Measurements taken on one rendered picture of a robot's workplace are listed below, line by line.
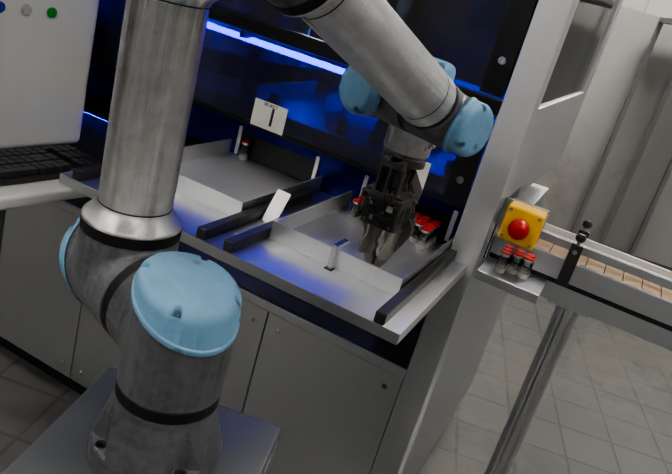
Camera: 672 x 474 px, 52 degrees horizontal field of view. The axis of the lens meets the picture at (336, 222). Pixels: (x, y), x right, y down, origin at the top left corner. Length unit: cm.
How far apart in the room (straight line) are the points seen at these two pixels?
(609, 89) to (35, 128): 376
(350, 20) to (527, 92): 68
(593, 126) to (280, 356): 347
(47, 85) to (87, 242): 91
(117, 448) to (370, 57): 49
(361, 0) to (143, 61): 23
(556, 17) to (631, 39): 344
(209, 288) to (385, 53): 31
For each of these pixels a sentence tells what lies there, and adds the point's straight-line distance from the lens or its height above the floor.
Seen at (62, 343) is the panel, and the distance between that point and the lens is 213.
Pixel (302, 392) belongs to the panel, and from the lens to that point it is 168.
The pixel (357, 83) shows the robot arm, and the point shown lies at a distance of 96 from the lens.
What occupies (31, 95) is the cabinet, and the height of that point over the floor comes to 93.
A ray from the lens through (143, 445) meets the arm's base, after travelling 79.
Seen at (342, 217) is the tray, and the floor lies 88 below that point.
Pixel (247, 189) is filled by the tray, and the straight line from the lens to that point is 147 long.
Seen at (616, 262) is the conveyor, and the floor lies 96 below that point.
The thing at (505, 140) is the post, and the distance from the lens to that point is 135.
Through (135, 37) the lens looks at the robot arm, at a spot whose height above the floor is 124.
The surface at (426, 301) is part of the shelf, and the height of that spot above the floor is 88.
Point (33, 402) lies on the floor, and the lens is 221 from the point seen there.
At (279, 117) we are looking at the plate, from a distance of 152.
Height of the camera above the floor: 136
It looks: 20 degrees down
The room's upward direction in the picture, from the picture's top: 16 degrees clockwise
